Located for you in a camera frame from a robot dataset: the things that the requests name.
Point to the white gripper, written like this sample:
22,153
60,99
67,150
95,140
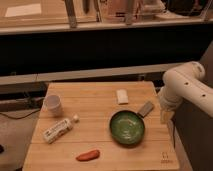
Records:
169,102

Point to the red pepper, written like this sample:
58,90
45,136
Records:
88,155

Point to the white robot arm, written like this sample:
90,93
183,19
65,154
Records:
184,82

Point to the green frying pan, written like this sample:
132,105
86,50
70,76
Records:
127,127

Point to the white paper cup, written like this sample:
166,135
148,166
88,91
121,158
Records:
53,104

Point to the white plastic bottle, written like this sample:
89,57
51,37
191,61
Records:
59,129

